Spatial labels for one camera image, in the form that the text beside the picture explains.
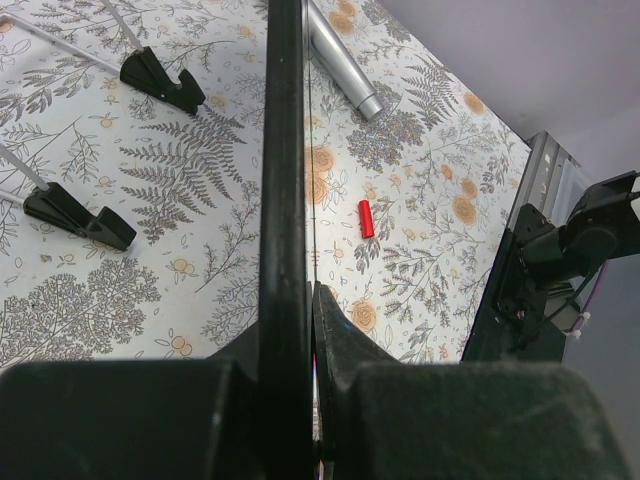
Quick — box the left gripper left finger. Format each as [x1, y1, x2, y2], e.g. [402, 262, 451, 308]
[1, 328, 263, 479]

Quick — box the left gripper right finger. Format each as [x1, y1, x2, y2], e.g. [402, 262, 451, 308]
[312, 284, 631, 479]

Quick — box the red marker cap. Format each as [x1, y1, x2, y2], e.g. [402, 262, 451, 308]
[358, 200, 375, 239]

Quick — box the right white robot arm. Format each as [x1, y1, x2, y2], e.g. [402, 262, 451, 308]
[520, 171, 639, 288]

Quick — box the silver microphone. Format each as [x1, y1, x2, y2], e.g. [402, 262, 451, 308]
[254, 0, 384, 121]

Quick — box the black front mounting rail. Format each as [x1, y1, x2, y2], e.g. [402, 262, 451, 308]
[462, 204, 588, 362]

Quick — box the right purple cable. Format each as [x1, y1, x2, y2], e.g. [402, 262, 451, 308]
[562, 264, 611, 341]

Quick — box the aluminium table frame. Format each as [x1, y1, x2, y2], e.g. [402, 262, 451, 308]
[507, 131, 593, 228]

